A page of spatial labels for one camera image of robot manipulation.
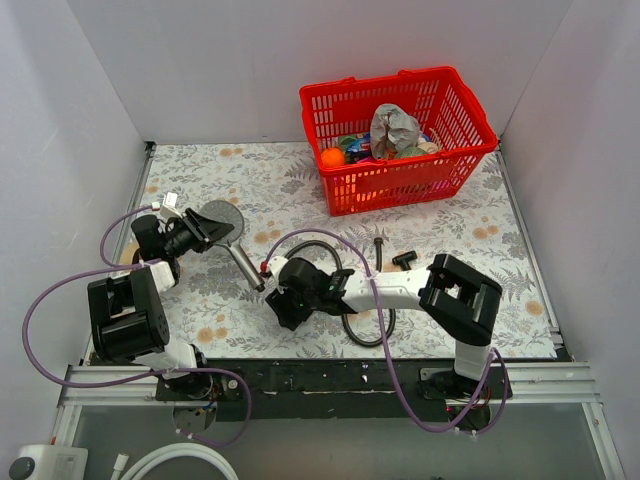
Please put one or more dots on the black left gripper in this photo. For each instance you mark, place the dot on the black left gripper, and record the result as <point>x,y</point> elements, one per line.
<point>201,228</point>

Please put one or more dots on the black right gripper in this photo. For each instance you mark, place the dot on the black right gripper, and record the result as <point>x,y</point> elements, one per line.
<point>282,306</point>

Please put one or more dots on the grey shower head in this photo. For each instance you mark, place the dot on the grey shower head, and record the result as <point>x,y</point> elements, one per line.
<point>226,212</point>

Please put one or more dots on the black t-shaped hose fitting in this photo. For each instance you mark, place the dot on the black t-shaped hose fitting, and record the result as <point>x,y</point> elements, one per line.
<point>405,260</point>

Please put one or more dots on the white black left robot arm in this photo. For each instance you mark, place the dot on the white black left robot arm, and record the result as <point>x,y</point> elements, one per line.
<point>128,322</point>

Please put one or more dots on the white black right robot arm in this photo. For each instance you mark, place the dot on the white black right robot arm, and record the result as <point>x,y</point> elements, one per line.
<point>461,300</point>

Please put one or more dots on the floral table mat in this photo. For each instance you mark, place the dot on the floral table mat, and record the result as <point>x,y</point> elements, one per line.
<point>278,189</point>

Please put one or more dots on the beige tape roll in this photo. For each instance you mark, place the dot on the beige tape roll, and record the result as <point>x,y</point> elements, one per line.
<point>130,254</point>

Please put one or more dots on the orange fruit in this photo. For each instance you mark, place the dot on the orange fruit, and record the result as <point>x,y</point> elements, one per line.
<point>333,158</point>

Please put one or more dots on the blue snack packet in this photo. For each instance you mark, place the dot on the blue snack packet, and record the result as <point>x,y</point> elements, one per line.
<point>360,146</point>

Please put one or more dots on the green round item in basket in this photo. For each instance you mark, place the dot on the green round item in basket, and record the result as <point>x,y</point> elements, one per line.
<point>410,152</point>

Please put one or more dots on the white round item in basket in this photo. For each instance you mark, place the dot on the white round item in basket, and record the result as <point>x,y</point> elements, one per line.
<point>429,147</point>

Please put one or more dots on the red plastic basket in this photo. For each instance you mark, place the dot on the red plastic basket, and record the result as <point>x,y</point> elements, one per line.
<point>336,113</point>

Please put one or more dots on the white box with grey button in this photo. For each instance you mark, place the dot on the white box with grey button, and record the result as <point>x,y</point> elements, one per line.
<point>49,462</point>

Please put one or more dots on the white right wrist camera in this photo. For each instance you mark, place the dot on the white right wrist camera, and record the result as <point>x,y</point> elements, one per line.
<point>273,266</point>

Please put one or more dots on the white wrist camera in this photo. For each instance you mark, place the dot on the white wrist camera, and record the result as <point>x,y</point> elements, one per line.
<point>273,266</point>
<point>167,208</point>

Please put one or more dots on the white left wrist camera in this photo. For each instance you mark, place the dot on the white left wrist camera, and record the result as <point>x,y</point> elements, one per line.
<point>167,208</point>

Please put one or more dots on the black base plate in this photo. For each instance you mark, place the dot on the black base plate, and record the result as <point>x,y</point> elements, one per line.
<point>350,388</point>

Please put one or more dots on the aluminium rail frame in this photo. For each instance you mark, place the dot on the aluminium rail frame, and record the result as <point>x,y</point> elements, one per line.
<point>556,383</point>

